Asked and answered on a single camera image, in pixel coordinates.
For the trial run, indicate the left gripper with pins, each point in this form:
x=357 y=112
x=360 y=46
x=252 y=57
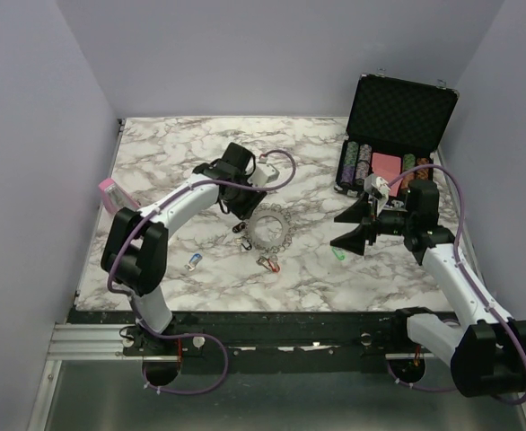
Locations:
x=246 y=209

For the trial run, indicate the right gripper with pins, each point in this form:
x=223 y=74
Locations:
x=354 y=241

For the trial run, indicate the metal key ring disc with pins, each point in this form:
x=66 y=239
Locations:
x=270 y=228

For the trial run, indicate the green tagged key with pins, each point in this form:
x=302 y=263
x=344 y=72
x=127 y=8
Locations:
x=338 y=253

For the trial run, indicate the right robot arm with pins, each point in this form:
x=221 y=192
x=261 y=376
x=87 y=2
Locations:
x=486 y=352

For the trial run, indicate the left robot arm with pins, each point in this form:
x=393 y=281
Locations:
x=136 y=251

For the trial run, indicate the black key fob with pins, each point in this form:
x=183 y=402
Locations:
x=243 y=240

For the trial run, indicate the pink playing card deck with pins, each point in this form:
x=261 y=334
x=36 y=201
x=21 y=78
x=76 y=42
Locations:
x=387 y=166

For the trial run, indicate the red key tag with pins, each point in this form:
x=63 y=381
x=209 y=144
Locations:
x=270 y=263

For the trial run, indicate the black poker chip case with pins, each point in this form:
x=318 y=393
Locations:
x=393 y=117

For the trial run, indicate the pink metronome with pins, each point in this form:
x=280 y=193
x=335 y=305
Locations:
x=114 y=197

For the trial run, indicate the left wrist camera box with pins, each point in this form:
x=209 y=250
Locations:
x=263 y=173

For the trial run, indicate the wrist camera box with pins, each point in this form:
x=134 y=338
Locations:
x=377 y=188
x=263 y=173

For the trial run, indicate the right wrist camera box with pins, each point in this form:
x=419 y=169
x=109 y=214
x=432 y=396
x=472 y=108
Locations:
x=377 y=188

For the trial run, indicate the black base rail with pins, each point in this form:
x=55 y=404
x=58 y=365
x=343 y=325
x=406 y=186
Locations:
x=263 y=342

